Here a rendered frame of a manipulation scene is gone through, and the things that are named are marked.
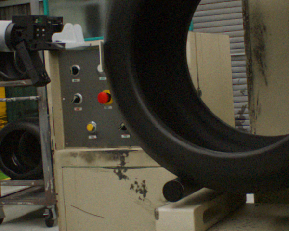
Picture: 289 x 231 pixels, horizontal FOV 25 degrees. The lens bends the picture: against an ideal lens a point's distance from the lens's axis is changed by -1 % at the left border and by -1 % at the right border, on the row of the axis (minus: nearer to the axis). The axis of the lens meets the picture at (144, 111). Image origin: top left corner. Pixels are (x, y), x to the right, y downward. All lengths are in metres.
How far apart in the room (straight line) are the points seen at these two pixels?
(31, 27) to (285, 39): 0.61
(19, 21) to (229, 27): 9.52
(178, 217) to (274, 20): 0.56
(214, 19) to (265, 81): 9.49
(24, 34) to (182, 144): 0.52
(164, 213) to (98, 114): 0.96
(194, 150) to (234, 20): 9.75
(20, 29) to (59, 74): 0.75
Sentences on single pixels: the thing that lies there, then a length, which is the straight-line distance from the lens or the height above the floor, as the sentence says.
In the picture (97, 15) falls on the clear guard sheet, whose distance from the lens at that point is 2.20.
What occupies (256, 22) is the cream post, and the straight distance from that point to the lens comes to 1.61.
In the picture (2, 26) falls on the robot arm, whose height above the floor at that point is 1.28.
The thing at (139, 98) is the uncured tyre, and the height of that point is 1.09.
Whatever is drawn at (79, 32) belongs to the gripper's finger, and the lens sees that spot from 1.51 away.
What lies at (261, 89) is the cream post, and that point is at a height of 1.08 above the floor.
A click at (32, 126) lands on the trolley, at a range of 5.23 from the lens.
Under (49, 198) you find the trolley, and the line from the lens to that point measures 5.14.
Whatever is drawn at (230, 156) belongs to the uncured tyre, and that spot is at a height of 0.98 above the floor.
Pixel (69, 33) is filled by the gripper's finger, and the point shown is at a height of 1.25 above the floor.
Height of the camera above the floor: 1.13
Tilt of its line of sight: 3 degrees down
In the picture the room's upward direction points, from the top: 4 degrees counter-clockwise
